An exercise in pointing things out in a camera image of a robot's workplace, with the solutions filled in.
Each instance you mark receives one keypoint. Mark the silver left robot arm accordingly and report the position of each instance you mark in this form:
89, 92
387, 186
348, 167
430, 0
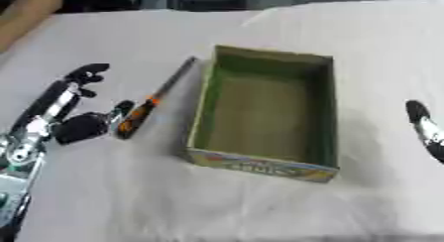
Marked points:
20, 173

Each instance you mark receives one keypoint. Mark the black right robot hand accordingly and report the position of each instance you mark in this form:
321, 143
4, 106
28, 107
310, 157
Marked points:
425, 127

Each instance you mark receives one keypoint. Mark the open cardboard box green inside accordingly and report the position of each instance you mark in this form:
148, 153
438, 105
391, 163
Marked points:
263, 113

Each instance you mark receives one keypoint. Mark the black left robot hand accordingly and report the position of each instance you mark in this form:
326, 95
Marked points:
81, 127

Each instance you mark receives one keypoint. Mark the person's forearm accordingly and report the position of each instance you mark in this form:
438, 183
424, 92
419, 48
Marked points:
23, 13

